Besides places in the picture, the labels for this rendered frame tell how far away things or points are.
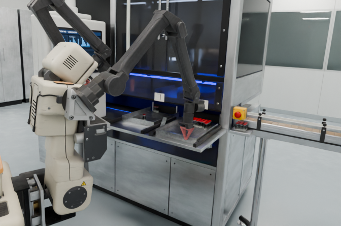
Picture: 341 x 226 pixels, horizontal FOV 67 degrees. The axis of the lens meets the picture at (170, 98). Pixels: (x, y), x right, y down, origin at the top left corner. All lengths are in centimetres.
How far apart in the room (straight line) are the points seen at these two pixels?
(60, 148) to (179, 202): 116
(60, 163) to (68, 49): 47
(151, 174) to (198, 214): 46
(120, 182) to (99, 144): 123
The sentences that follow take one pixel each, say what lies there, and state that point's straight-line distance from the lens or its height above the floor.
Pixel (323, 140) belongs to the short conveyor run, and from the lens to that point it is 173.
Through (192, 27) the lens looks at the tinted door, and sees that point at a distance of 175.
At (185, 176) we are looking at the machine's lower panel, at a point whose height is 47.
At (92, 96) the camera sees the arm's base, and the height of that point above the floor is 120.
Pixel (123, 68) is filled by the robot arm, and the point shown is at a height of 130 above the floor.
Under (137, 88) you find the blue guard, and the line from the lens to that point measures 199.
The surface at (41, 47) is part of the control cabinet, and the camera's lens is 183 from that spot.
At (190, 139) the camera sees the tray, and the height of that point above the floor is 90.
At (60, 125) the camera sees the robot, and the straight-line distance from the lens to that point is 115.
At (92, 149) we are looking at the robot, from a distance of 118.
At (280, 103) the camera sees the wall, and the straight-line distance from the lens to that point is 630.
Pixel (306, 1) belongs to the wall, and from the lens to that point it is 626.
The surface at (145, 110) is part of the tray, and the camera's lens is 198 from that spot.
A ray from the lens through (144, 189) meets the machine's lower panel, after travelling 223.
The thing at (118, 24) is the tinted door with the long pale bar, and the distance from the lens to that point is 210.
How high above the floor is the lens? 139
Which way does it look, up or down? 11 degrees down
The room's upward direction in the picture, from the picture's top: 3 degrees clockwise
